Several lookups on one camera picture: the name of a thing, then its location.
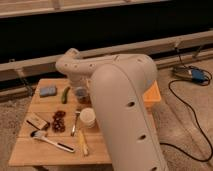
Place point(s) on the green cucumber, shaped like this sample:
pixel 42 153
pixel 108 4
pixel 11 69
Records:
pixel 64 95

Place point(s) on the wooden table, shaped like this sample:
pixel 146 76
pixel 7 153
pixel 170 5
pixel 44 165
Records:
pixel 31 152

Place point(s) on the yellow corn cob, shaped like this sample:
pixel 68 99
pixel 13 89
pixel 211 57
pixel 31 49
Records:
pixel 83 143

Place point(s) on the small brown box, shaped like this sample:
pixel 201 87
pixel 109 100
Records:
pixel 37 121

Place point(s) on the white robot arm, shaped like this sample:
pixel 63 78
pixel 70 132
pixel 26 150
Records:
pixel 116 85

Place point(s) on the blue power device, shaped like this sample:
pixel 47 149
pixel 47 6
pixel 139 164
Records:
pixel 191 74

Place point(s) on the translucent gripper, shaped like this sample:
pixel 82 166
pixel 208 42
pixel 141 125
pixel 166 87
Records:
pixel 82 96

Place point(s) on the yellow tray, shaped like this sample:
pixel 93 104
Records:
pixel 152 96

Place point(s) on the white cup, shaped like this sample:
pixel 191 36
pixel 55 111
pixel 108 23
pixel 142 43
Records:
pixel 87 117

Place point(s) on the white spatula black handle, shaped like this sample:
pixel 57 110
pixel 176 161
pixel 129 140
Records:
pixel 42 136

